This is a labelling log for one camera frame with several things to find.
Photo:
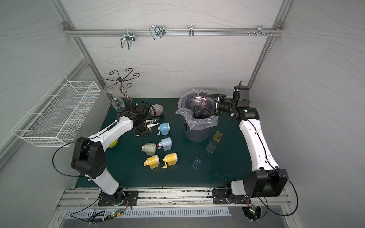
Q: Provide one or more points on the small yellow pencil sharpener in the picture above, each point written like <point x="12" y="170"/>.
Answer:
<point x="152" y="162"/>

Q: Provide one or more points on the yellow transparent shavings tray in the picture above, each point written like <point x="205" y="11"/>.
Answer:
<point x="218" y="136"/>

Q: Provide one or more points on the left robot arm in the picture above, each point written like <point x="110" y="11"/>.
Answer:
<point x="89" y="155"/>

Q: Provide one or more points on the aluminium rail with hooks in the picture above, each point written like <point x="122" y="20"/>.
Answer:
<point x="129" y="35"/>

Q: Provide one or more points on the clear plastic bin liner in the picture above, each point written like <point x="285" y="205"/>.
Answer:
<point x="193" y="115"/>

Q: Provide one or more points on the dark oval glass rack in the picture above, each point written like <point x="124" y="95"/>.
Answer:
<point x="123" y="82"/>

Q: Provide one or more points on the light blue pencil sharpener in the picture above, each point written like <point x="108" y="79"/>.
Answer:
<point x="163" y="129"/>

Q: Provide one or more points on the striped ceramic bowl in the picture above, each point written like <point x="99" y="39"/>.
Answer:
<point x="156" y="110"/>

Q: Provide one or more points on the red transparent shavings tray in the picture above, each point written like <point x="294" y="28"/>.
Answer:
<point x="200" y="101"/>

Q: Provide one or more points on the grey trash bin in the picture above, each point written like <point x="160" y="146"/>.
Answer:
<point x="196" y="136"/>

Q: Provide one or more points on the hanging wine glass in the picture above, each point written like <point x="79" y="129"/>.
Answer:
<point x="116" y="102"/>

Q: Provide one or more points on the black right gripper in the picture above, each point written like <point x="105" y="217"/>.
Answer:
<point x="215" y="104"/>

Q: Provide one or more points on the grey green pencil sharpener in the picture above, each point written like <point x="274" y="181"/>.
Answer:
<point x="149" y="149"/>

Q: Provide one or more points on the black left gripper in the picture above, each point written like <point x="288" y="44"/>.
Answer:
<point x="143" y="130"/>

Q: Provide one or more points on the yellow white pencil sharpener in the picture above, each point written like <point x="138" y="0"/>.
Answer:
<point x="170" y="159"/>

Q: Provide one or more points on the white wire basket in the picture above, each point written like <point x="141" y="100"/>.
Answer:
<point x="57" y="117"/>

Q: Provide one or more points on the bright blue shavings tray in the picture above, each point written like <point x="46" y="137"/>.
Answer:
<point x="197" y="163"/>

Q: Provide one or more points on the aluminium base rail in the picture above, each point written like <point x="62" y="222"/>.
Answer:
<point x="168" y="197"/>

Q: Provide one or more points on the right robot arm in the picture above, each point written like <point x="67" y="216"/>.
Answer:
<point x="266" y="178"/>

